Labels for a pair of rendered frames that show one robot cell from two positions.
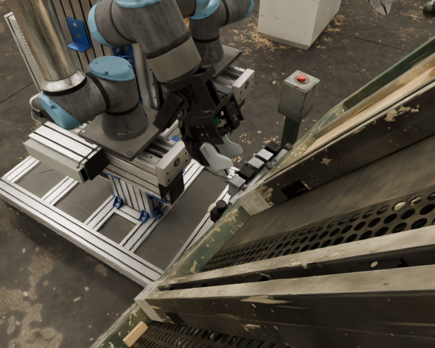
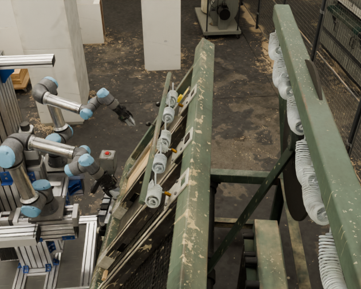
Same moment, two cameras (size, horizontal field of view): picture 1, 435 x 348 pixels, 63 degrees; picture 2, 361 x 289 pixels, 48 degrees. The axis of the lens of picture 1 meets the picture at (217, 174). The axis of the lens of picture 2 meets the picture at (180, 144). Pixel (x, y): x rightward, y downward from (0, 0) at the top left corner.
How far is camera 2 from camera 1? 1.90 m
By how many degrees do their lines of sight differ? 28
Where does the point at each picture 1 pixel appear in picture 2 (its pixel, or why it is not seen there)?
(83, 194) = not seen: outside the picture
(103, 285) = not seen: outside the picture
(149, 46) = (93, 172)
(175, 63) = (99, 173)
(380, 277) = not seen: hidden behind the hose
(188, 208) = (71, 251)
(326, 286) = not seen: hidden behind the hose
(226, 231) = (114, 229)
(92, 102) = (43, 200)
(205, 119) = (110, 183)
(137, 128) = (56, 206)
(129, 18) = (87, 168)
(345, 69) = (114, 128)
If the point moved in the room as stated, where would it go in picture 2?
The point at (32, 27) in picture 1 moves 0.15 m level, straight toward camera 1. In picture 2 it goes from (23, 182) to (43, 189)
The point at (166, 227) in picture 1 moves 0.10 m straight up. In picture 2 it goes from (65, 266) to (63, 259)
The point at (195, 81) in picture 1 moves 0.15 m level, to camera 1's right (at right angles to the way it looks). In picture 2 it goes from (105, 175) to (128, 166)
